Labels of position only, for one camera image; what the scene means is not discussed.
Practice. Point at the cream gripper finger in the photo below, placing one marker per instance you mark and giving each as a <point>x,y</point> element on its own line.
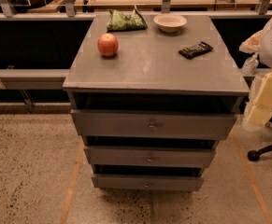
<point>258,109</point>

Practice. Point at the red apple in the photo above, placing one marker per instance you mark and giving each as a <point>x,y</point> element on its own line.
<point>108,45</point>

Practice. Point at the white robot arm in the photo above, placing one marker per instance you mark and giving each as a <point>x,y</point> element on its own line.
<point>260,42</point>

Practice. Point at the black rxbar chocolate bar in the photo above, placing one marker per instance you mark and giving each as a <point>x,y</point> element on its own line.
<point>196,50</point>

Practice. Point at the middle grey drawer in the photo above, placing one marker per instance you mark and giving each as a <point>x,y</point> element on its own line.
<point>148,156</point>

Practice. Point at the grey drawer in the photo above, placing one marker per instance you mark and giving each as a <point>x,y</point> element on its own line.
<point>149,182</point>
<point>152,125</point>
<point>148,156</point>

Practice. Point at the grey drawer cabinet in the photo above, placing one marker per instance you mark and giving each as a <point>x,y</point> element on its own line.
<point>149,75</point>

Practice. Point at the white bowl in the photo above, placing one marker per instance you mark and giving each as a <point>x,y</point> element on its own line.
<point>169,23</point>

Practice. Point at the bottom grey drawer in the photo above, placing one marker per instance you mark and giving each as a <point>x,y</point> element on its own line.
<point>149,182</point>

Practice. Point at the green chip bag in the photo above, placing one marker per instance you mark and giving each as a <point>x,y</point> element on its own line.
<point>118,21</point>

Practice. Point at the top grey drawer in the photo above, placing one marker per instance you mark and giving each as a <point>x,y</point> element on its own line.
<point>152,125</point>

